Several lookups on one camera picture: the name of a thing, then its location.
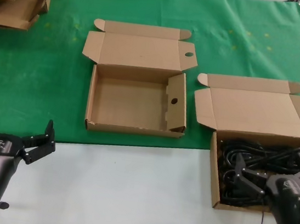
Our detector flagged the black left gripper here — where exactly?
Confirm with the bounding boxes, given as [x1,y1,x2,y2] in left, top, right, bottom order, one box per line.
[0,111,60,213]

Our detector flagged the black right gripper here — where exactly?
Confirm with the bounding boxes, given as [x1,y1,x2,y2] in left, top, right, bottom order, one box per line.
[225,143,300,224]

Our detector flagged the open cardboard box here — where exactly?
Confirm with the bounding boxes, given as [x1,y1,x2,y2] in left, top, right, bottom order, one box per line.
[179,68,300,221]

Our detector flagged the open cardboard box torn corner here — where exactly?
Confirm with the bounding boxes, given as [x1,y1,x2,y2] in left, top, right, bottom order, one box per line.
[71,16,203,144]

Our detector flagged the green table cloth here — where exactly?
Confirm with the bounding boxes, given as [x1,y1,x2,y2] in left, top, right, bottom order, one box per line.
[0,0,300,175]

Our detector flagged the pile of black power cables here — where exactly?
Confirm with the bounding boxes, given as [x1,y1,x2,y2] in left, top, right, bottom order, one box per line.
[213,136,300,216]

